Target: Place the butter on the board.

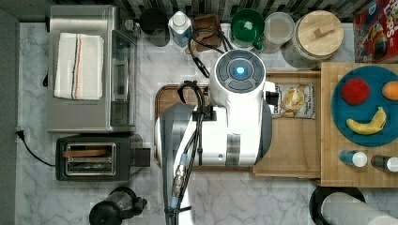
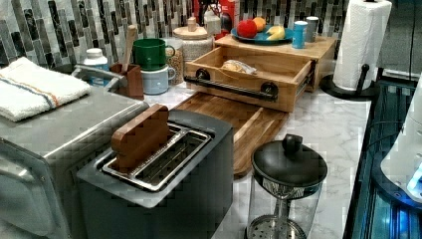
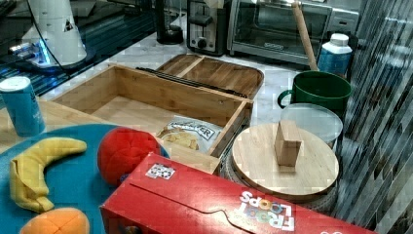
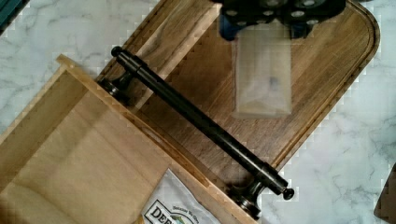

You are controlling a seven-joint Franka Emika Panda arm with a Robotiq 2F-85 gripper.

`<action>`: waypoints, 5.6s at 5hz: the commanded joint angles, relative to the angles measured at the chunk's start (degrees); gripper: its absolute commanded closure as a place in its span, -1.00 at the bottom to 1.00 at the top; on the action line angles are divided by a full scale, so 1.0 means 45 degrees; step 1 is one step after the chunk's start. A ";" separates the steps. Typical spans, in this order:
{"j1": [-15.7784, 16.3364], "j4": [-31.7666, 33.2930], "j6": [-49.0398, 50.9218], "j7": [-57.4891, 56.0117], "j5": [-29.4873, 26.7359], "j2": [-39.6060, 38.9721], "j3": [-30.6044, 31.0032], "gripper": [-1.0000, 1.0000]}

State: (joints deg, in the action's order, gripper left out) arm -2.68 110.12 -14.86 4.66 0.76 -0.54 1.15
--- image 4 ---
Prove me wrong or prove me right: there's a white snack bag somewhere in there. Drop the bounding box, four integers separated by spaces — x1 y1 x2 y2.
141 169 220 224

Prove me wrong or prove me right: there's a black drawer handle bar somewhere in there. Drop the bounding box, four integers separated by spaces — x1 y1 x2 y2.
99 46 294 219

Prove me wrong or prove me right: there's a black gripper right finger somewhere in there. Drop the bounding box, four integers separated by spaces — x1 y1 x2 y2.
281 0 346 39

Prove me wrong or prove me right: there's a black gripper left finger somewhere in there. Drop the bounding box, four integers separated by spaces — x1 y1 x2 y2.
219 0 282 41

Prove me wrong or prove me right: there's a light wooden drawer box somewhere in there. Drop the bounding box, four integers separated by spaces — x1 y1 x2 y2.
1 55 257 224

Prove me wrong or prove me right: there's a dark wooden cutting board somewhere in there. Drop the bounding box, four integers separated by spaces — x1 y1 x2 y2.
123 0 380 189

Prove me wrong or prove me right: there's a pale butter stick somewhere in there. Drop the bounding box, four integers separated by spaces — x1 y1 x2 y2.
232 21 292 119

